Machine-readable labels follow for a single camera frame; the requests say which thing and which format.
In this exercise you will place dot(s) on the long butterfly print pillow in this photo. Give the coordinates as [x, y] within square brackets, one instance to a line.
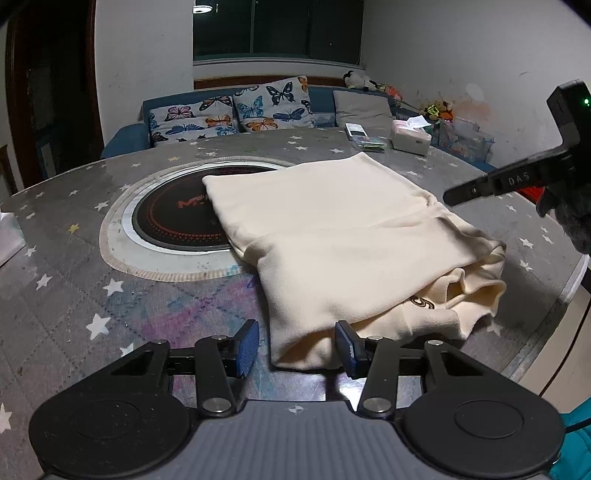
[184, 120]

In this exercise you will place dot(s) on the square butterfly print pillow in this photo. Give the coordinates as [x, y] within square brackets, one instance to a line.
[272, 106]

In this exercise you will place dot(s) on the cream sweatshirt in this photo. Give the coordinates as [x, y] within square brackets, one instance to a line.
[346, 230]

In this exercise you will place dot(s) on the grey star print tablecloth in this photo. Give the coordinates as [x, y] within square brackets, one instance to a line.
[69, 277]

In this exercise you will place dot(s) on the clear storage bin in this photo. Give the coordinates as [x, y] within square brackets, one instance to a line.
[464, 141]

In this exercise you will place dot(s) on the wooden door frame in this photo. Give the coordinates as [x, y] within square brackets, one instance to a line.
[14, 92]

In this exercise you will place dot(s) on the round black induction cooktop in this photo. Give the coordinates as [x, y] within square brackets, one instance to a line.
[175, 217]

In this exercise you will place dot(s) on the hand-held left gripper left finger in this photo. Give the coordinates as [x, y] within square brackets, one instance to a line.
[244, 348]

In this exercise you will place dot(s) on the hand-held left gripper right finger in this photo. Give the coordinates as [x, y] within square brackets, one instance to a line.
[346, 350]

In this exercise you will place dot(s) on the red plastic stool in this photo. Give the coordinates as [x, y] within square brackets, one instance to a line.
[531, 194]

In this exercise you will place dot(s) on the clear box of colourful items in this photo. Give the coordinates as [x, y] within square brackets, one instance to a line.
[369, 144]

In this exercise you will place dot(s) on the yellow and brown plush toys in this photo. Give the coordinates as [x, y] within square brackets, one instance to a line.
[438, 110]

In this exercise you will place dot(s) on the blue sofa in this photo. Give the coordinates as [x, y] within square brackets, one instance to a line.
[322, 101]

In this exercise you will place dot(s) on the dark window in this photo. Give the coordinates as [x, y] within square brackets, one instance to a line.
[286, 27]

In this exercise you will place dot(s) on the white remote control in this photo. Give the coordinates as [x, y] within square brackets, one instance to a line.
[356, 132]

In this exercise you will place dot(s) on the black and white plush toy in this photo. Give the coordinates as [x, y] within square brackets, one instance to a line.
[359, 81]

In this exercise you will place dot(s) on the white tissue box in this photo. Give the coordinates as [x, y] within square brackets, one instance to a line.
[411, 141]

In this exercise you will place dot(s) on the orange plush toy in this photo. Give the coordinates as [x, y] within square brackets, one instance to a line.
[388, 91]

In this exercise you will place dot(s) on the grey pillow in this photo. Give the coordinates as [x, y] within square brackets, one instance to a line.
[362, 108]

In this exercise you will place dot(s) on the person's teal clothing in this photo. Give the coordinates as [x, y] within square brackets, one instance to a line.
[577, 457]

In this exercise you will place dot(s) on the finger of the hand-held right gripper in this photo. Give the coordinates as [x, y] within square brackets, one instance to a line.
[468, 190]

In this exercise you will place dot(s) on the person's right forearm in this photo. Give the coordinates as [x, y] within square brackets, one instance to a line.
[577, 221]

